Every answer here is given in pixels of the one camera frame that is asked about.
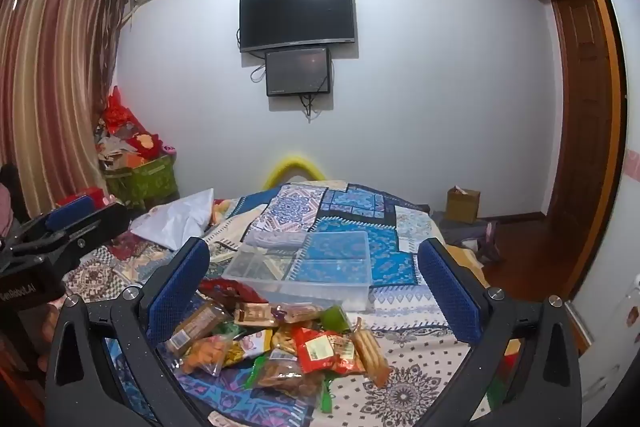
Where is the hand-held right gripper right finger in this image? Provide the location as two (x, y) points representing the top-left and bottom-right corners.
(417, 237), (582, 427)

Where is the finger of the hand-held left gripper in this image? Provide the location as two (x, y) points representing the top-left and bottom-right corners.
(59, 203), (133, 261)
(20, 195), (98, 244)

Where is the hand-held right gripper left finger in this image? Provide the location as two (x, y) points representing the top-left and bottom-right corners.
(44, 237), (211, 427)

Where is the cream biscuit packet clear wrapper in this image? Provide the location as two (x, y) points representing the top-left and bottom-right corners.
(165, 299), (233, 355)

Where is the orange crisps clear bag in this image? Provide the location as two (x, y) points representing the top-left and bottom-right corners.
(179, 334), (236, 377)

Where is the clear plastic container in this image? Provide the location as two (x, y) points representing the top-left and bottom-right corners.
(220, 229), (373, 313)

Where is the brown twisted snack bag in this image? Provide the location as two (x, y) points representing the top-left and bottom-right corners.
(255, 357), (326, 400)

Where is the pile of snack packets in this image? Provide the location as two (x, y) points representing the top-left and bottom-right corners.
(165, 279), (393, 413)

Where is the green fabric storage box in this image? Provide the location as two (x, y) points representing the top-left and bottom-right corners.
(102, 157), (181, 210)

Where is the white pillow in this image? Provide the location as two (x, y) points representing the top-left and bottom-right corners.
(131, 188), (216, 253)

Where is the heap of papers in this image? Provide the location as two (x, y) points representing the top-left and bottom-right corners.
(95, 122), (136, 170)

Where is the cardboard box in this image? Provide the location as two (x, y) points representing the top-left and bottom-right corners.
(446, 186), (482, 225)

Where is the red plush toy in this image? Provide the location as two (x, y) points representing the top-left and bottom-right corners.
(125, 132), (163, 162)

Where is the long biscuit sticks packet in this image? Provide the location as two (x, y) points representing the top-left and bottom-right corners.
(350, 319), (393, 388)

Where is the red plastic bag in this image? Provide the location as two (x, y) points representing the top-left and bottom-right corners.
(102, 86), (133, 138)

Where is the patchwork printed blanket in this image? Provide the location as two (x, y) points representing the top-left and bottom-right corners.
(50, 179), (521, 427)

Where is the striped red curtain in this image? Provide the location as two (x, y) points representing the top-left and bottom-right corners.
(0, 0), (126, 218)

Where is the brown wooden door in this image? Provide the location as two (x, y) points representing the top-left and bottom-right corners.
(542, 0), (628, 258)

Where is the small black monitor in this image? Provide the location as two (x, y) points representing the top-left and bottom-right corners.
(265, 48), (333, 98)

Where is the large black television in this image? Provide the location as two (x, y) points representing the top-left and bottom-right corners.
(239, 0), (357, 54)

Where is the pink wall sticker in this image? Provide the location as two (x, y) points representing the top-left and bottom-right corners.
(622, 147), (640, 182)

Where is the black cable under monitor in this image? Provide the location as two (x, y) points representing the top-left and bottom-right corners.
(297, 92), (321, 122)

